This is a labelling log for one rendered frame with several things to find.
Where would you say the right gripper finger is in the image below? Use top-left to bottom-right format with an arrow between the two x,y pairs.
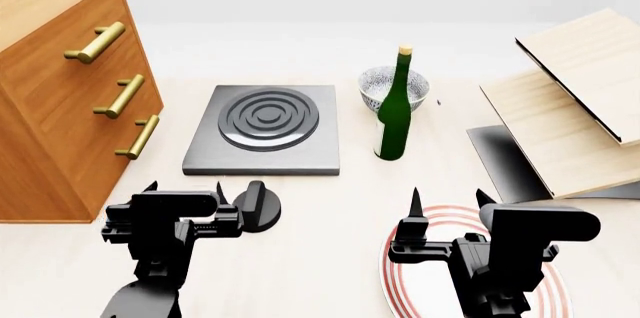
474,187 -> 499,211
397,186 -> 430,245

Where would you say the black round stove knob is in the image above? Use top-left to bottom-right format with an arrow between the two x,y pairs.
232,180 -> 283,234

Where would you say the grey square stove plate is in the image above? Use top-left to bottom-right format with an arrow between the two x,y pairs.
181,84 -> 342,177

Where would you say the white plate with red rings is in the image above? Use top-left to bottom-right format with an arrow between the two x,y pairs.
378,203 -> 569,318

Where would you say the light wooden tilted rack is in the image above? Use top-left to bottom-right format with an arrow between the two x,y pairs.
465,7 -> 640,205

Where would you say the green glass wine bottle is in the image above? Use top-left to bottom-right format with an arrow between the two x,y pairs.
372,51 -> 414,162

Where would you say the wooden drawer cabinet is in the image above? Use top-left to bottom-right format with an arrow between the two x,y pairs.
0,0 -> 165,225

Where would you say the patterned white ceramic bowl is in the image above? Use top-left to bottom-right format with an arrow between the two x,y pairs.
357,65 -> 431,114

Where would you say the black left gripper camera box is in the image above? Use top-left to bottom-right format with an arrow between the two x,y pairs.
131,189 -> 220,219

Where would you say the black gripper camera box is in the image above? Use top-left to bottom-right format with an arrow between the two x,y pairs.
131,189 -> 220,219
477,201 -> 602,258

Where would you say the black right gripper camera box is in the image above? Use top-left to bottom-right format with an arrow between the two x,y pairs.
477,201 -> 602,258

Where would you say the long brass drawer handle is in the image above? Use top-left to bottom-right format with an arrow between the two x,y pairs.
63,21 -> 127,65

